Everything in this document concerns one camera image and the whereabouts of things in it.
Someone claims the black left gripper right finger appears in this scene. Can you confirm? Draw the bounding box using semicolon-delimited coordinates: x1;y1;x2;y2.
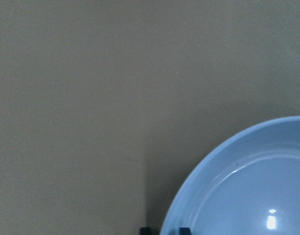
179;227;191;235

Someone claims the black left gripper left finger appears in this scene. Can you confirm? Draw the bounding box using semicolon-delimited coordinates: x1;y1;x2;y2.
139;227;151;235

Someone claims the blue round plate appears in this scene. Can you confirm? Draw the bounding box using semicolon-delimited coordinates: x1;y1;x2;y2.
161;116;300;235

